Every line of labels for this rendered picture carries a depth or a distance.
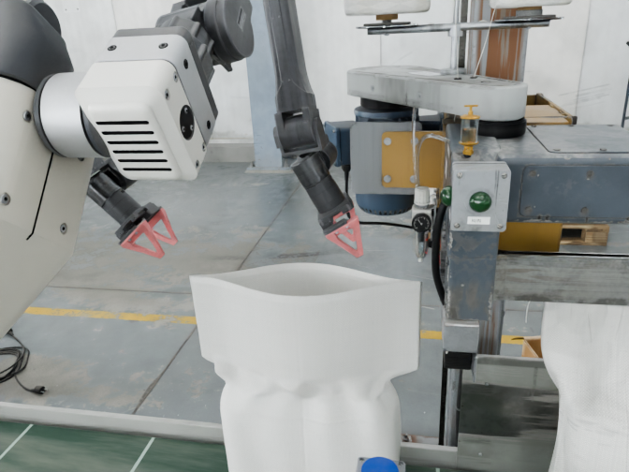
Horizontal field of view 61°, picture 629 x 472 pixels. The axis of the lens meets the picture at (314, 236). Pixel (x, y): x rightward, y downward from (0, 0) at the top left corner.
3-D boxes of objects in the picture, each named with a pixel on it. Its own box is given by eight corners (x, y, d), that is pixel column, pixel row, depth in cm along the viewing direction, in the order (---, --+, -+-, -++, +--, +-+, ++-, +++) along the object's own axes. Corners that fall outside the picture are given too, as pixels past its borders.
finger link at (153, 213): (188, 229, 117) (155, 200, 116) (180, 238, 110) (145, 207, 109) (168, 251, 118) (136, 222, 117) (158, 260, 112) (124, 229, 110)
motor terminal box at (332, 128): (335, 178, 121) (333, 127, 116) (324, 168, 130) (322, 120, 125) (369, 174, 123) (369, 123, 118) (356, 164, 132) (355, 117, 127)
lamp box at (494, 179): (450, 230, 75) (453, 169, 72) (448, 219, 79) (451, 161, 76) (505, 232, 74) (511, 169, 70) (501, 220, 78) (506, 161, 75)
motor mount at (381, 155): (350, 196, 121) (348, 124, 114) (354, 186, 126) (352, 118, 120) (479, 197, 115) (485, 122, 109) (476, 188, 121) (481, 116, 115)
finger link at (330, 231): (373, 239, 103) (349, 199, 100) (377, 250, 96) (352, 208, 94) (343, 256, 104) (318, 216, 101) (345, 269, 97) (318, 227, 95)
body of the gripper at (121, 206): (157, 207, 114) (130, 183, 113) (141, 217, 104) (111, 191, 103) (138, 228, 115) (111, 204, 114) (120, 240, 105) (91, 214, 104)
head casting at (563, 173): (444, 320, 86) (453, 139, 75) (439, 258, 108) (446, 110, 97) (647, 331, 80) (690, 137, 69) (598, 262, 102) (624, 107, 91)
